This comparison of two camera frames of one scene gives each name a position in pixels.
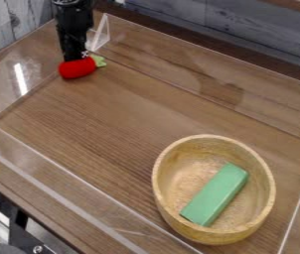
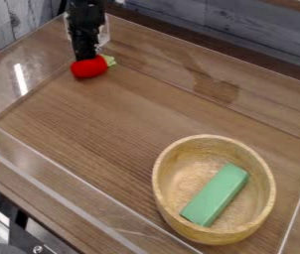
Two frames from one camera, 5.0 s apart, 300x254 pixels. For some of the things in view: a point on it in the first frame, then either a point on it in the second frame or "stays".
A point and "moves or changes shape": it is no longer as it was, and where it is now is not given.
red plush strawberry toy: [75, 68] moves or changes shape
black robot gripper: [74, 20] → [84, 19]
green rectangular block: [212, 199] stays
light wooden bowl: [213, 189] stays
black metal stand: [22, 237] stays
